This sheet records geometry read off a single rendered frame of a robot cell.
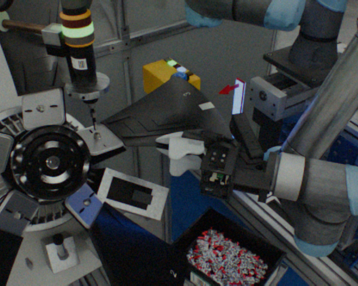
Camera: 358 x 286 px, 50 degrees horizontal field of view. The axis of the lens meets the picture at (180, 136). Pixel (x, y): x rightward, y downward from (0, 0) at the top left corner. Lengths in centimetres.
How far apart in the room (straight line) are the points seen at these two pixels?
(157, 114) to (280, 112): 57
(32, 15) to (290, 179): 51
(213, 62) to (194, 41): 19
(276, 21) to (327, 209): 32
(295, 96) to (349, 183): 65
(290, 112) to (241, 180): 68
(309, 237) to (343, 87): 26
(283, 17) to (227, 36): 116
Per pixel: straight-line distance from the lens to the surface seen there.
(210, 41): 178
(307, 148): 74
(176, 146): 66
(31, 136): 63
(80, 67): 61
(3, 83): 93
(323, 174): 63
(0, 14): 68
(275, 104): 122
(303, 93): 127
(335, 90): 70
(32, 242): 92
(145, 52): 158
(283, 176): 63
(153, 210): 84
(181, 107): 79
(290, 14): 69
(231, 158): 63
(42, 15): 73
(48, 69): 70
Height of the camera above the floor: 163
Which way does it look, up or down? 39 degrees down
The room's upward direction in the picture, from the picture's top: straight up
